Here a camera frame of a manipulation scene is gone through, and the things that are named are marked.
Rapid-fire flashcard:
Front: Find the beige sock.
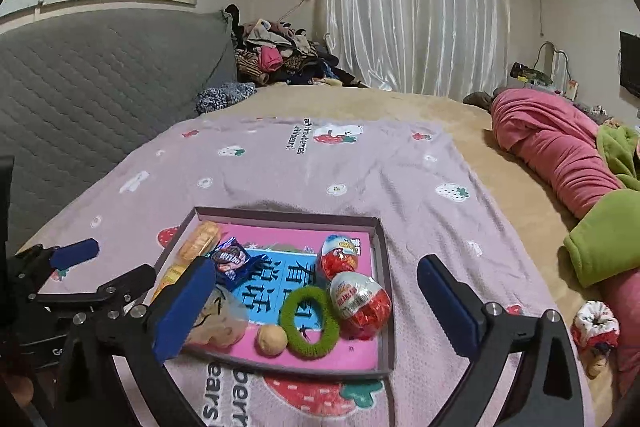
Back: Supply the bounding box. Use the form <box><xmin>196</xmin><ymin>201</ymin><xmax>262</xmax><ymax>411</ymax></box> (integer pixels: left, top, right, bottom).
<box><xmin>186</xmin><ymin>286</ymin><xmax>248</xmax><ymax>350</ymax></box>

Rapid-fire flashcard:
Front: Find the blue oreo cookie packet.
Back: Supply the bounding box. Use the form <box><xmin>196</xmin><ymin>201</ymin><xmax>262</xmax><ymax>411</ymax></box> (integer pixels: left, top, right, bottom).
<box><xmin>209</xmin><ymin>237</ymin><xmax>268</xmax><ymax>293</ymax></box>

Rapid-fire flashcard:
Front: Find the yellow snack cake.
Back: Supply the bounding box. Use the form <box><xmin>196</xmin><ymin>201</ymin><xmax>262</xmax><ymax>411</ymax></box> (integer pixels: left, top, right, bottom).
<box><xmin>151</xmin><ymin>262</ymin><xmax>189</xmax><ymax>301</ymax></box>
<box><xmin>177</xmin><ymin>221</ymin><xmax>221</xmax><ymax>265</ymax></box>

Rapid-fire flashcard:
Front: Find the small tan ball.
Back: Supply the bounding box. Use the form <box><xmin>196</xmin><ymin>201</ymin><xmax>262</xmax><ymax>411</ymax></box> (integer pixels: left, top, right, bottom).
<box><xmin>256</xmin><ymin>324</ymin><xmax>288</xmax><ymax>358</ymax></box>

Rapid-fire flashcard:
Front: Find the green fuzzy hair tie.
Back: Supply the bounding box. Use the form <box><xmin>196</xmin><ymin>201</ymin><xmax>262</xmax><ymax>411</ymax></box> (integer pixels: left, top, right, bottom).
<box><xmin>278</xmin><ymin>284</ymin><xmax>343</xmax><ymax>361</ymax></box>

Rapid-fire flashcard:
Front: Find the red white chocolate egg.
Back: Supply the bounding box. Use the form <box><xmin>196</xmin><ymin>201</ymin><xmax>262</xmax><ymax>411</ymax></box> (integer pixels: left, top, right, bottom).
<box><xmin>329</xmin><ymin>272</ymin><xmax>392</xmax><ymax>340</ymax></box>

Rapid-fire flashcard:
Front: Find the person's left hand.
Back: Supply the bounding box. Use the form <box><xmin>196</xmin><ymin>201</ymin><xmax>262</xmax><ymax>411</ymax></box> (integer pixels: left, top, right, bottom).
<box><xmin>1</xmin><ymin>374</ymin><xmax>34</xmax><ymax>409</ymax></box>

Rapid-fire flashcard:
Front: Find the red white scrunchie toy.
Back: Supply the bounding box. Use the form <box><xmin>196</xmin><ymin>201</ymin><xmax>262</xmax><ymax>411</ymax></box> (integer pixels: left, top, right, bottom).
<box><xmin>570</xmin><ymin>300</ymin><xmax>620</xmax><ymax>379</ymax></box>

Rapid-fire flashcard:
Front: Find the pink and blue book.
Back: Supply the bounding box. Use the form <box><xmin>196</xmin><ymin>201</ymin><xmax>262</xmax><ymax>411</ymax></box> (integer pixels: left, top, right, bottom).
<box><xmin>203</xmin><ymin>229</ymin><xmax>358</xmax><ymax>360</ymax></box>

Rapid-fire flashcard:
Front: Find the shallow grey cardboard tray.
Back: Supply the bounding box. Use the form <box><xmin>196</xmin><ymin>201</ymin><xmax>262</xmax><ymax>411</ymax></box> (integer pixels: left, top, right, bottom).
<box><xmin>154</xmin><ymin>207</ymin><xmax>396</xmax><ymax>381</ymax></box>

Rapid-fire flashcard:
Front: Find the green fleece blanket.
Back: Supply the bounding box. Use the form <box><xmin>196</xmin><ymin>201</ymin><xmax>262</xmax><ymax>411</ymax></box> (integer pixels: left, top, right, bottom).
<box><xmin>564</xmin><ymin>124</ymin><xmax>639</xmax><ymax>287</ymax></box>

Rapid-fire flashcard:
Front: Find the grey quilted headboard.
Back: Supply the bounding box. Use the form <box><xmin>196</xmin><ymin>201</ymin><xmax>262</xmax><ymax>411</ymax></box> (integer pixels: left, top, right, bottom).
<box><xmin>1</xmin><ymin>9</ymin><xmax>236</xmax><ymax>253</ymax></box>

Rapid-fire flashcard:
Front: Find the blue patterned cloth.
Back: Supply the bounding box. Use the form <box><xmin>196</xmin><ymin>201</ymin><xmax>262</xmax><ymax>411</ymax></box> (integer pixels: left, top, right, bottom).
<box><xmin>195</xmin><ymin>82</ymin><xmax>257</xmax><ymax>115</ymax></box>

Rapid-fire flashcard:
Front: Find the pink strawberry print blanket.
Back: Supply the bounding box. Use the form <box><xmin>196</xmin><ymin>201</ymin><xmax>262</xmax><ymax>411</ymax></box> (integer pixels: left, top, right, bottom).
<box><xmin>36</xmin><ymin>117</ymin><xmax>553</xmax><ymax>426</ymax></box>

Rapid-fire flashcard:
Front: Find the pink rolled quilt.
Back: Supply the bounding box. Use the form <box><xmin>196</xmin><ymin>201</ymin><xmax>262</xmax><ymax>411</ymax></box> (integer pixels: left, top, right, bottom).
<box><xmin>489</xmin><ymin>89</ymin><xmax>639</xmax><ymax>395</ymax></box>

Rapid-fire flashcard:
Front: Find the pile of clothes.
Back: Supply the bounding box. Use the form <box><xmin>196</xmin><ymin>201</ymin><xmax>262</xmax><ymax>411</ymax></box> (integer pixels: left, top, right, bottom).
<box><xmin>222</xmin><ymin>4</ymin><xmax>367</xmax><ymax>89</ymax></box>

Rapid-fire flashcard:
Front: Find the tan bed sheet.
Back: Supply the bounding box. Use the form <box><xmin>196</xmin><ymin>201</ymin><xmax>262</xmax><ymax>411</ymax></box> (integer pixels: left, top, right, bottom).
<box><xmin>19</xmin><ymin>83</ymin><xmax>622</xmax><ymax>427</ymax></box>

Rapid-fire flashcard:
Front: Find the black television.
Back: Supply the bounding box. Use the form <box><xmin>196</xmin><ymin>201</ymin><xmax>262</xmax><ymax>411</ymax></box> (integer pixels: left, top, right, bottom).
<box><xmin>620</xmin><ymin>31</ymin><xmax>640</xmax><ymax>98</ymax></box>

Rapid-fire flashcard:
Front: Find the white sheer curtain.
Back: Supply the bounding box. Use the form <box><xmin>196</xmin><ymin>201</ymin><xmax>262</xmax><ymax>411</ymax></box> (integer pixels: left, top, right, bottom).
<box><xmin>317</xmin><ymin>0</ymin><xmax>511</xmax><ymax>100</ymax></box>

